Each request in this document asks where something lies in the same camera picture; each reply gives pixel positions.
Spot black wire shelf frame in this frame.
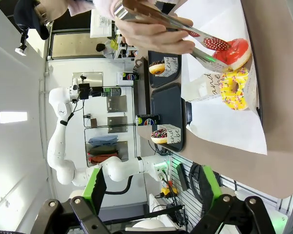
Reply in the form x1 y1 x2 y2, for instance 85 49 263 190
82 85 138 169

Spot chocolate donut coloured sprinkles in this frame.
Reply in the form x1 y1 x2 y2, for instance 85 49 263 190
150 128 168 144

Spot grey metal plate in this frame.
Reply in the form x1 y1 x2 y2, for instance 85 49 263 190
79 72 104 87
107 116 128 134
106 95 128 113

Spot folded red cloth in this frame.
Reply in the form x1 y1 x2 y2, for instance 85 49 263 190
88 153 119 164

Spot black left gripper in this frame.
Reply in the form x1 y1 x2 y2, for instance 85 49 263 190
89 86 122 98

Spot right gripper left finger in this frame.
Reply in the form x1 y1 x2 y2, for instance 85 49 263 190
30 167 113 234

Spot black cable bundle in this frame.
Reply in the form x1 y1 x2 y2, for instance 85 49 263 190
188 162 206 203

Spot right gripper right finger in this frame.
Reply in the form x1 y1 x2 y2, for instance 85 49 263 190
189 165 276 234

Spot yellow sprinkled donut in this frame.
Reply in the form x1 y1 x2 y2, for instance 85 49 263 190
219 67 250 111

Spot yellow emergency stop box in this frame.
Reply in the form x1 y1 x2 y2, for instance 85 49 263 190
160 181 178 198

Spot large white paper sheet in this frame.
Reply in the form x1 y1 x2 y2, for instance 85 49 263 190
173 0 268 156

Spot folded blue cloth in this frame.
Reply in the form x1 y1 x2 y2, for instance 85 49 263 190
88 135 119 147

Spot printed paper donut wrapper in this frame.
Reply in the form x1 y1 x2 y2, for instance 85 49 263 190
158 56 178 78
185 58 259 111
158 124 182 145

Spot person left hand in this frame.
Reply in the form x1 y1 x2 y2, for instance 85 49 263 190
114 14 196 56

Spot black Pepsi can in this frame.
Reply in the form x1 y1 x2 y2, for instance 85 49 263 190
135 114 160 127
117 72 140 82

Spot black plastic serving tray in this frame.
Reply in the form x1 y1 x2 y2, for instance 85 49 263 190
150 82 187 153
147 50 183 89

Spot person in pink fleece robe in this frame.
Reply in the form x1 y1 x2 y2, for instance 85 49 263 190
13 0 127 41

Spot person in white clothes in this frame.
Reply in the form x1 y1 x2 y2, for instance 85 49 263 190
95 40 116 59

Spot thick black base cable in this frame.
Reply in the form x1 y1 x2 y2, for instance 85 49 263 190
105 175 134 195

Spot red glazed donut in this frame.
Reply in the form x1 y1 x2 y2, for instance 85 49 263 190
212 38 252 71

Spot black power adapter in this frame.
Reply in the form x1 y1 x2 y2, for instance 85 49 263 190
176 163 190 192

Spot metal tongs red dotted tips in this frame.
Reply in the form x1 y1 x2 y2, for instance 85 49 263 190
113 0 232 74

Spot folded olive cloth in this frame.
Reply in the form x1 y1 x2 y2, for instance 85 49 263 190
87 145 118 156

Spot rectangular ceiling light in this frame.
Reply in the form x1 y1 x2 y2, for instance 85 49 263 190
0 111 28 124

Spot chocolate glazed donut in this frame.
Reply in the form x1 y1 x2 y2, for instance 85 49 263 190
148 60 166 75

